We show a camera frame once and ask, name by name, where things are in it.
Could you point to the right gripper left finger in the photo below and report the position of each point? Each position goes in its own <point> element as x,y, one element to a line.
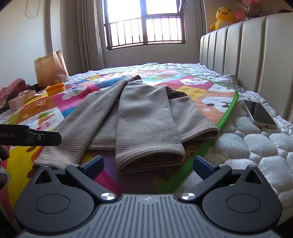
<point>84,176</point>

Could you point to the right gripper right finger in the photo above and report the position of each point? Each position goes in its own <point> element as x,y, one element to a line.
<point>213,177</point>

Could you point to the beige striped knit garment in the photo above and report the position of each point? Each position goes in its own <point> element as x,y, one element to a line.
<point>146,126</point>

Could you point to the pink red clothes pile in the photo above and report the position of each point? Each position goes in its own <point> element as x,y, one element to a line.
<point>17,86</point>

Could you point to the pink tissue box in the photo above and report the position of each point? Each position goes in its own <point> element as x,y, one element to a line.
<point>22,99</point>

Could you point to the yellow orange box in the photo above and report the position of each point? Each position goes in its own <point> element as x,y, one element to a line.
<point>55,89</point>

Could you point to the brown paper bag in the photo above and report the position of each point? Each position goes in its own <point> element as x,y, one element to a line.
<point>51,69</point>

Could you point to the white smartphone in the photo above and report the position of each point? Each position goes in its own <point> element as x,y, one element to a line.
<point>259,115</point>

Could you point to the beige curtain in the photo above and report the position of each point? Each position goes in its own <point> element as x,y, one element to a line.
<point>80,36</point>

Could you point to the beige padded headboard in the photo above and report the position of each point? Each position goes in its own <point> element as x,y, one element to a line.
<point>259,53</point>

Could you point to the yellow duck plush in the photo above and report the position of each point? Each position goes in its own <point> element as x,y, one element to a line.
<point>224,17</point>

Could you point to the potted pink flower plant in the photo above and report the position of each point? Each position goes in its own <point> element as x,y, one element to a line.
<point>250,9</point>

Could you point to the window with dark frame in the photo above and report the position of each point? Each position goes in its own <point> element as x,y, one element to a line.
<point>142,23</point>

